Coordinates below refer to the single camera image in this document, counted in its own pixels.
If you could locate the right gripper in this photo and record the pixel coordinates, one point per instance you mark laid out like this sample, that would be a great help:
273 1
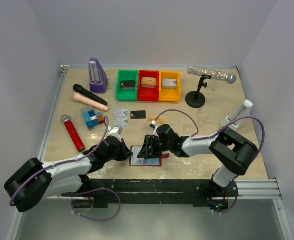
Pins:
145 151

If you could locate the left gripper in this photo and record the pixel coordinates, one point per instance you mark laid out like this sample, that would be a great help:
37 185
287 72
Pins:
128 153

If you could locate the red leather card holder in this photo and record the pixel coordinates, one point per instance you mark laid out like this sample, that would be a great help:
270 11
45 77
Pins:
153 162

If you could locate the silver credit card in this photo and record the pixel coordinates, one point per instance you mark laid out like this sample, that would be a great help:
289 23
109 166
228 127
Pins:
122 122
134 160

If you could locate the gold credit card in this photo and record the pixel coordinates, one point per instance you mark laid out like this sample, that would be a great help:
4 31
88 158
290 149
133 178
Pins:
152 117

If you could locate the grey credit card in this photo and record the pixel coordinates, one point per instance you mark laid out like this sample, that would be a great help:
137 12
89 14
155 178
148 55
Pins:
137 114

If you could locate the blue credit card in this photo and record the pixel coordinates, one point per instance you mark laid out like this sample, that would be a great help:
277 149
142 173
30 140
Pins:
120 113

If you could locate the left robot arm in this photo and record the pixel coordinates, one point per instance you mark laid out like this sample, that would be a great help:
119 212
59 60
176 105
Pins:
36 180

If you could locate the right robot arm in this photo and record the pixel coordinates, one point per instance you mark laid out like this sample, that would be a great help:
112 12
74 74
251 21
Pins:
235 152

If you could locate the gold card stack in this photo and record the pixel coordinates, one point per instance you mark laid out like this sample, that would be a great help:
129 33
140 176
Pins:
148 82

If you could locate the black card stack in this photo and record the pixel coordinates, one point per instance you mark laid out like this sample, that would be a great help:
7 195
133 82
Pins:
127 85

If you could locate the silver card stack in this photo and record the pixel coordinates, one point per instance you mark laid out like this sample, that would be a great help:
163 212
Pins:
168 83

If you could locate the blue toy brick block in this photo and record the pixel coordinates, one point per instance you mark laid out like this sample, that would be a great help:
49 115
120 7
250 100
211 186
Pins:
91 118

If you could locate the red plastic bin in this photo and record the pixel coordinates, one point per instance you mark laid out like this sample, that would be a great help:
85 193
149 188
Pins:
148 94

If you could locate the red glitter microphone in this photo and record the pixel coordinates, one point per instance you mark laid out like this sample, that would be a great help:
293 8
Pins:
66 120

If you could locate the yellow plastic bin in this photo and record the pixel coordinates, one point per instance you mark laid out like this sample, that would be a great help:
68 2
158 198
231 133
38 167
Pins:
170 95

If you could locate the black microphone stand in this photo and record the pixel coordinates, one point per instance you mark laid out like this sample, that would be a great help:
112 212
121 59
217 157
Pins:
196 99

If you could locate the pink microphone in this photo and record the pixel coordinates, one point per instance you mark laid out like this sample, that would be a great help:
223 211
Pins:
79 98

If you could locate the purple metronome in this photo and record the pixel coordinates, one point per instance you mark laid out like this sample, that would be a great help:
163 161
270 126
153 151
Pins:
98 80

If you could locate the green plastic bin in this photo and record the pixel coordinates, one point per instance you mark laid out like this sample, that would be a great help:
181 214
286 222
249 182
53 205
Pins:
126 75

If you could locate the black microphone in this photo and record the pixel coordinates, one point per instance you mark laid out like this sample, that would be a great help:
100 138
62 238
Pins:
79 89

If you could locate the white metronome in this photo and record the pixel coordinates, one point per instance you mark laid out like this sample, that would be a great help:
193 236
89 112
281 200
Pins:
242 111

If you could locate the silver glitter microphone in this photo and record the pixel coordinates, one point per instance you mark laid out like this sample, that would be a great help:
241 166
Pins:
229 78

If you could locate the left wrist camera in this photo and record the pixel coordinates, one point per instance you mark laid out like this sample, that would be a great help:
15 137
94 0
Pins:
115 132

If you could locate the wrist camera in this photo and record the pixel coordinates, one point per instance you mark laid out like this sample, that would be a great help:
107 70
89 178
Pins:
115 132
154 125

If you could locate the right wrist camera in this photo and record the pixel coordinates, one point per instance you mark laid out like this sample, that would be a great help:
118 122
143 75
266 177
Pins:
154 125

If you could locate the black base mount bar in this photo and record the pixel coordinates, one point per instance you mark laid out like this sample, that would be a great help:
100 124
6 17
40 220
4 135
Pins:
195 192

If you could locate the aluminium frame rail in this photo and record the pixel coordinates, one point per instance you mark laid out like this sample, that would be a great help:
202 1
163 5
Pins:
46 137

